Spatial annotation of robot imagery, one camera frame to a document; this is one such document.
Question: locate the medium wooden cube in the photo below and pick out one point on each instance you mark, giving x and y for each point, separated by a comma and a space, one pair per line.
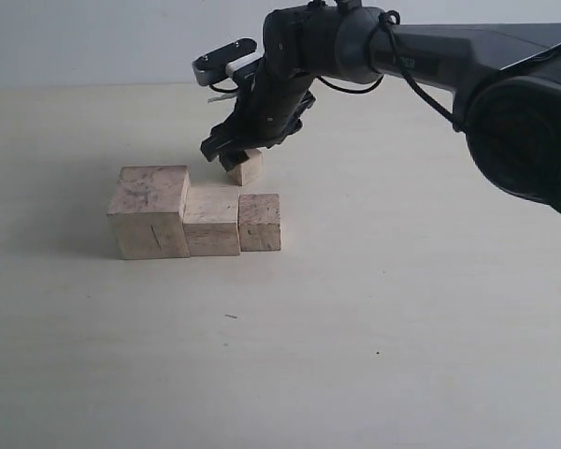
259, 222

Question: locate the smallest wooden cube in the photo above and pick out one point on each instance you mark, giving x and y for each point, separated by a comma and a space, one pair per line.
249, 170

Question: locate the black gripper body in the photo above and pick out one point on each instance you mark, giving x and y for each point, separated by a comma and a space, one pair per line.
268, 106

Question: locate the second largest wooden cube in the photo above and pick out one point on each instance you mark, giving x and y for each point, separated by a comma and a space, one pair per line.
210, 220

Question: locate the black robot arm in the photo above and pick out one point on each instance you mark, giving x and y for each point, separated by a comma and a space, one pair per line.
505, 80

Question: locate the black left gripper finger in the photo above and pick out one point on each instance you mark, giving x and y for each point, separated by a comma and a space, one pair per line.
222, 138

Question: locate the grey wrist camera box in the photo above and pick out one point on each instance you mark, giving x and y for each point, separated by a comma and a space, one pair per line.
210, 68

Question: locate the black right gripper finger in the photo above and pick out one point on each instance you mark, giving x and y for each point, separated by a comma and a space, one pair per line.
231, 159

